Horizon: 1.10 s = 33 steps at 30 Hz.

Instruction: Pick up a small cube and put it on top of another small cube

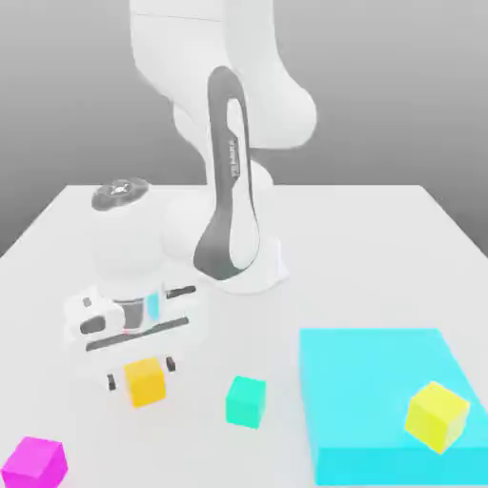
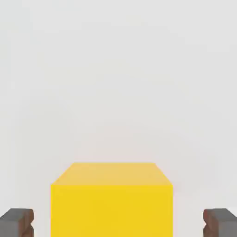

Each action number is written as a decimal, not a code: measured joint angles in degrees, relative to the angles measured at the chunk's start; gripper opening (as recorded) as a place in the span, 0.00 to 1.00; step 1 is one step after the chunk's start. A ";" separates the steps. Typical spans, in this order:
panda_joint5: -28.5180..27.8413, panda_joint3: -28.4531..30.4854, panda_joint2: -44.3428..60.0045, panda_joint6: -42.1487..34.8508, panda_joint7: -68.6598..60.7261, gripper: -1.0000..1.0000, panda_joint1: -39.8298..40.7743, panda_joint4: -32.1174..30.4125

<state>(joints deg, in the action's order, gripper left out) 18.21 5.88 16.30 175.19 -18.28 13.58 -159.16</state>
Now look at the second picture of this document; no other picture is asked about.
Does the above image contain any small yellow cube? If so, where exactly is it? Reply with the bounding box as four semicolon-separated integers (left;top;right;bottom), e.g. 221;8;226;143
50;162;174;237

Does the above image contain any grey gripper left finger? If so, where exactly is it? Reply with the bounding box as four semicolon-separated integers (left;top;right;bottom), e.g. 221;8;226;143
0;208;35;237

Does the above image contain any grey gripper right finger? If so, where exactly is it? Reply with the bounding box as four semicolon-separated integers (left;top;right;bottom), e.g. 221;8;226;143
203;208;237;237

